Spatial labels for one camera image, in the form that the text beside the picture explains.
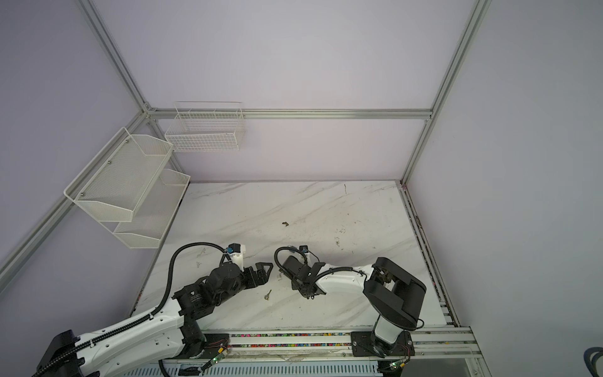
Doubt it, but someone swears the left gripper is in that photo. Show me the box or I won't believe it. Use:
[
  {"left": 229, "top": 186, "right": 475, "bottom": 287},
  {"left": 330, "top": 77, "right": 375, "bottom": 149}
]
[{"left": 215, "top": 261, "right": 273, "bottom": 307}]

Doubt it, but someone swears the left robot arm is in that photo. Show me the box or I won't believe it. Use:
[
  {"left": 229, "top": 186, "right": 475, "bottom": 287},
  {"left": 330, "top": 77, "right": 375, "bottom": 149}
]
[{"left": 35, "top": 262, "right": 273, "bottom": 376}]

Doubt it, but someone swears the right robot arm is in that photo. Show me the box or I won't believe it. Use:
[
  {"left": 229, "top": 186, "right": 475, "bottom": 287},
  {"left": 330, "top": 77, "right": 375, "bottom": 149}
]
[{"left": 277, "top": 255, "right": 426, "bottom": 360}]

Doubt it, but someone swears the lower white mesh shelf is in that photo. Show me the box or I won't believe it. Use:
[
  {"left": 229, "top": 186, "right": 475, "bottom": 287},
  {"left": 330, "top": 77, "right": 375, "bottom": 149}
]
[{"left": 113, "top": 169, "right": 190, "bottom": 249}]

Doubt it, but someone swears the white mesh shelf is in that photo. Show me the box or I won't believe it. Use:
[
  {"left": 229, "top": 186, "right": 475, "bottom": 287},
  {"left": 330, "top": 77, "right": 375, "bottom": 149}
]
[
  {"left": 113, "top": 169, "right": 190, "bottom": 249},
  {"left": 64, "top": 127, "right": 174, "bottom": 222}
]

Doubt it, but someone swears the upper white mesh shelf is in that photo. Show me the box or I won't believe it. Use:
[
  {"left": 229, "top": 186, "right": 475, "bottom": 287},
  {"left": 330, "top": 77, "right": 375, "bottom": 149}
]
[{"left": 64, "top": 127, "right": 174, "bottom": 222}]

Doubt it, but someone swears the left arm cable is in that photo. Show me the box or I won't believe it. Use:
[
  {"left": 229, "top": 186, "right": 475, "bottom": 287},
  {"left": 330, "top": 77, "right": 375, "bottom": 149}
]
[{"left": 32, "top": 242, "right": 227, "bottom": 377}]

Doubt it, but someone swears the white wire basket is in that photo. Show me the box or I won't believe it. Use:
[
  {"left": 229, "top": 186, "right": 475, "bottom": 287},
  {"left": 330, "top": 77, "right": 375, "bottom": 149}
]
[{"left": 165, "top": 101, "right": 246, "bottom": 152}]

